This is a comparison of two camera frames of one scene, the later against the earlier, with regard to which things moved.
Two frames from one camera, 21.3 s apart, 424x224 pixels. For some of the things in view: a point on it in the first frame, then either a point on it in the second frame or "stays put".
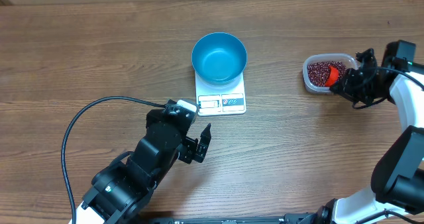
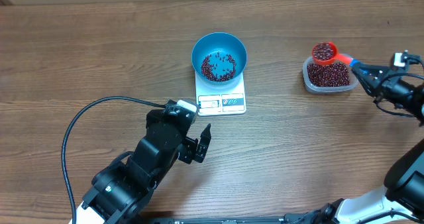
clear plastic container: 320,71 stays put
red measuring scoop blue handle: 333,76 to 336,57
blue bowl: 218,58 stays put
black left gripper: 189,146 stays put
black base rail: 303,219 stays put
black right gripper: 347,88 to 370,86
